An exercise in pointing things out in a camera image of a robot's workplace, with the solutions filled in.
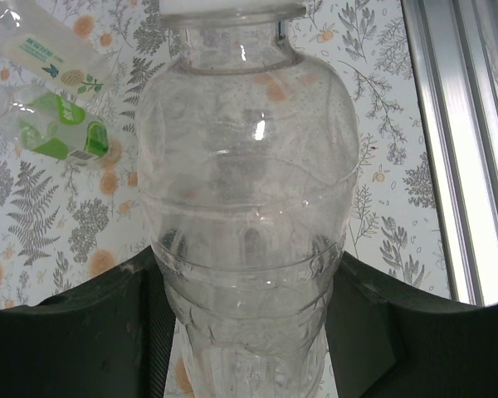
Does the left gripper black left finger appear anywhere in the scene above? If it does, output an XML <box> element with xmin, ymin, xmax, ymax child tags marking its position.
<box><xmin>37</xmin><ymin>247</ymin><xmax>176</xmax><ymax>398</ymax></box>

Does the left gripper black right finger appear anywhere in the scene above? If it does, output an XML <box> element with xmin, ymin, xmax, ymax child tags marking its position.
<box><xmin>323</xmin><ymin>251</ymin><xmax>461</xmax><ymax>398</ymax></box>

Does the clear unlabelled ribbed bottle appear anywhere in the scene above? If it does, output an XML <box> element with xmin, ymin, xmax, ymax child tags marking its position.
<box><xmin>134</xmin><ymin>3</ymin><xmax>360</xmax><ymax>398</ymax></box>

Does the small clear light-green label bottle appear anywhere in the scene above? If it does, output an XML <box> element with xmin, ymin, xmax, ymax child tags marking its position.
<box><xmin>0</xmin><ymin>82</ymin><xmax>111</xmax><ymax>167</ymax></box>

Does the clear bottle with dark-green label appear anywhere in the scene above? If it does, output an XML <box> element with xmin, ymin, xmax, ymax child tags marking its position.
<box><xmin>0</xmin><ymin>0</ymin><xmax>110</xmax><ymax>101</ymax></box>

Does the floral patterned table cover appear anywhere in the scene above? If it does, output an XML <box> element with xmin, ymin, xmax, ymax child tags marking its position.
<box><xmin>0</xmin><ymin>0</ymin><xmax>456</xmax><ymax>398</ymax></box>

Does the long aluminium frame rail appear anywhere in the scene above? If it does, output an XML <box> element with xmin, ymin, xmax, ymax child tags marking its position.
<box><xmin>400</xmin><ymin>0</ymin><xmax>498</xmax><ymax>306</ymax></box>

